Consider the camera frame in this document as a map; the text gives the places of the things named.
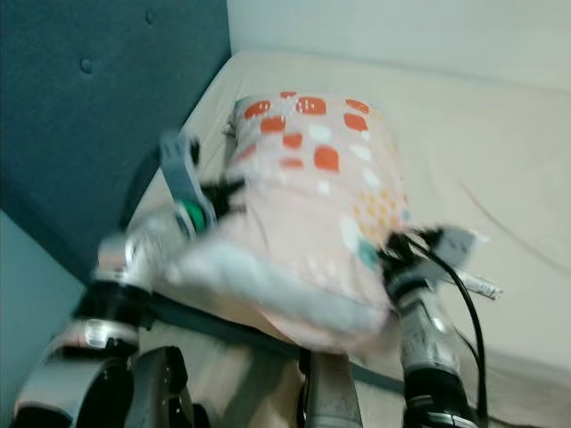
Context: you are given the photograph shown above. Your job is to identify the grey left robot leg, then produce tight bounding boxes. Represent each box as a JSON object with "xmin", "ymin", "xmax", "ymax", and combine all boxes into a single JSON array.
[{"xmin": 129, "ymin": 348, "xmax": 193, "ymax": 428}]

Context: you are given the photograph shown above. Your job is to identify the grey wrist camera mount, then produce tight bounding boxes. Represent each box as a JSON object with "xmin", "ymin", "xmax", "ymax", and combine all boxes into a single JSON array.
[
  {"xmin": 161, "ymin": 129, "xmax": 217, "ymax": 235},
  {"xmin": 428, "ymin": 225, "xmax": 483, "ymax": 264}
]

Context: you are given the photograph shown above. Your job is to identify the dark teal bed frame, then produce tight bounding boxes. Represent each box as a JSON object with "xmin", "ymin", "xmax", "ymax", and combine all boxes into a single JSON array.
[{"xmin": 152, "ymin": 294, "xmax": 411, "ymax": 393}]

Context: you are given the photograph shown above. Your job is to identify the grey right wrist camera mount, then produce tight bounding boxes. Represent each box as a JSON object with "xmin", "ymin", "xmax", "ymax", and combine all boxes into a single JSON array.
[{"xmin": 428, "ymin": 225, "xmax": 483, "ymax": 264}]

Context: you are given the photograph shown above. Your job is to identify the pink pillow with orange patches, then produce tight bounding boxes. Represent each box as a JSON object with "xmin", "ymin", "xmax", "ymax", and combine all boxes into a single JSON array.
[{"xmin": 161, "ymin": 89, "xmax": 411, "ymax": 353}]

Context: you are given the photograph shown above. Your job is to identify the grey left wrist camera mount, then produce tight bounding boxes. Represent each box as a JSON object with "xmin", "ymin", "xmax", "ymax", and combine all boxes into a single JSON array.
[{"xmin": 161, "ymin": 129, "xmax": 217, "ymax": 235}]

